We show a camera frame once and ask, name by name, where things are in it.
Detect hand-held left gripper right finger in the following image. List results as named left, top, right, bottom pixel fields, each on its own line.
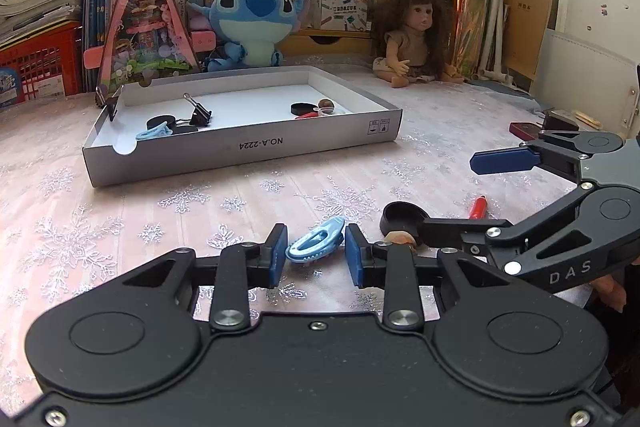
left=345, top=223, right=546, bottom=332

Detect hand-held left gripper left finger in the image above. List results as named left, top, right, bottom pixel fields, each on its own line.
left=122, top=223, right=289, bottom=332

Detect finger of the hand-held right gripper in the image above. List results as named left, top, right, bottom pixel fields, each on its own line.
left=422, top=184, right=601, bottom=275
left=470, top=131, right=626, bottom=182

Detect light blue plastic clip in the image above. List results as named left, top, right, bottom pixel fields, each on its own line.
left=285, top=217, right=347, bottom=264
left=135, top=121, right=173, bottom=142

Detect red marker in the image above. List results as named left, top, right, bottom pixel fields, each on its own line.
left=468, top=194, right=489, bottom=221

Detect black binder clip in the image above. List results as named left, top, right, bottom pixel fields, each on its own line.
left=182, top=93, right=213, bottom=128
left=96, top=84, right=123, bottom=122

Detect white cardboard box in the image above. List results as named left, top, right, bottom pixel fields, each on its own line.
left=82, top=66, right=403, bottom=188

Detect person's right hand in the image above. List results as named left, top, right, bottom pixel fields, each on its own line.
left=592, top=264, right=631, bottom=314

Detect small maroon box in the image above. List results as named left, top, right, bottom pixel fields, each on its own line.
left=509, top=121, right=543, bottom=138

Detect black power adapter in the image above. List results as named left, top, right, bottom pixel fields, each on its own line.
left=542, top=109, right=580, bottom=132

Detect pink snowflake tablecloth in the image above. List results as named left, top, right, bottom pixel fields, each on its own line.
left=0, top=52, right=640, bottom=413

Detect white board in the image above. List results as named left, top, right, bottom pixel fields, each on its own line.
left=532, top=29, right=640, bottom=138

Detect brown paper envelope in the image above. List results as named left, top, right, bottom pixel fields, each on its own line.
left=502, top=0, right=555, bottom=90

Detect shiny colourful sheets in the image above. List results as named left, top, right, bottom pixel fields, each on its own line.
left=447, top=0, right=493, bottom=78

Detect white pipe rack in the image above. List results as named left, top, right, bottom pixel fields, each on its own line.
left=475, top=0, right=516, bottom=85

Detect brown haired doll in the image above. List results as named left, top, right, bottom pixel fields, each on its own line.
left=369, top=0, right=466, bottom=88

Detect wooden drawer unit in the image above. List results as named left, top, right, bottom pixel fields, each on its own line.
left=285, top=29, right=373, bottom=55

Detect white pencil print carton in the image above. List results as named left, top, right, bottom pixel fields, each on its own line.
left=310, top=0, right=371, bottom=32

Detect blue alien plush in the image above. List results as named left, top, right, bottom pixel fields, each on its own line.
left=187, top=0, right=311, bottom=72

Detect pink triangular dollhouse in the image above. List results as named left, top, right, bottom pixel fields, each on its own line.
left=84, top=0, right=216, bottom=105

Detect red plastic crate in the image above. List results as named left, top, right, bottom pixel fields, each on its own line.
left=0, top=24, right=83, bottom=110

